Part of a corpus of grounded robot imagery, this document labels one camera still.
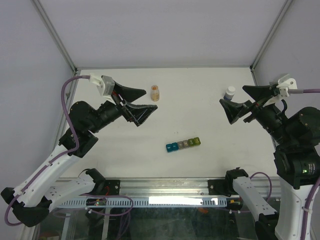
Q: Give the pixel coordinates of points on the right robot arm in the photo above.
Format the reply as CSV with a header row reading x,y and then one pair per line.
x,y
296,159

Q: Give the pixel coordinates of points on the clear bottle yellow capsules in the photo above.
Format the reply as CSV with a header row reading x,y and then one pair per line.
x,y
155,95

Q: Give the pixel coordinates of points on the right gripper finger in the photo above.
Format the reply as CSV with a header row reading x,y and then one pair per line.
x,y
234,110
259,92

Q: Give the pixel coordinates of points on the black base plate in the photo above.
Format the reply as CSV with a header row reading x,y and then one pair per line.
x,y
110,187
220,187

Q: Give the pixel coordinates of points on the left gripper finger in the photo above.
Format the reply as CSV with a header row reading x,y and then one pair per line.
x,y
127,93
138,114

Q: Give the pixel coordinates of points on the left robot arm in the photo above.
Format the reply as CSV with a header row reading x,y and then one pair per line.
x,y
33,200

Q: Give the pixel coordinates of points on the white slotted cable duct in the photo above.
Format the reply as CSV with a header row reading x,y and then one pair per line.
x,y
146,202

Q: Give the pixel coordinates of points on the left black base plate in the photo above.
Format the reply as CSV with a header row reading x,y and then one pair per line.
x,y
110,187

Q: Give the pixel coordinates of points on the aluminium frame post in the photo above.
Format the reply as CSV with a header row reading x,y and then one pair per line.
x,y
54,34
271,33

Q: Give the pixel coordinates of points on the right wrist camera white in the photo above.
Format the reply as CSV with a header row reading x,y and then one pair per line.
x,y
281,86

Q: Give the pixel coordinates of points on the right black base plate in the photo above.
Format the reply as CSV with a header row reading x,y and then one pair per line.
x,y
220,187

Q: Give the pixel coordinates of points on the right aluminium frame post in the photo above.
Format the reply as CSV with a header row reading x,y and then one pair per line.
x,y
271,33

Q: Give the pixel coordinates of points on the weekly pill organizer strip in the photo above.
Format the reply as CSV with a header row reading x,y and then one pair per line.
x,y
183,144

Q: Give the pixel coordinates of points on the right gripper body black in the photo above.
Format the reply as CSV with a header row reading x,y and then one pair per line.
x,y
268,115

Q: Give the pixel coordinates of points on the white pill bottle blue label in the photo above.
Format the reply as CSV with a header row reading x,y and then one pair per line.
x,y
229,93

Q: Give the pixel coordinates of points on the left aluminium frame post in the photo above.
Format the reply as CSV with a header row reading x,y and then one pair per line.
x,y
54,34

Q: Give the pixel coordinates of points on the gold bottle cap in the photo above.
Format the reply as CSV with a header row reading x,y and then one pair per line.
x,y
154,87

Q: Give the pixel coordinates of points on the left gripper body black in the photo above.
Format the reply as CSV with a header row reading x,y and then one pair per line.
x,y
118,100

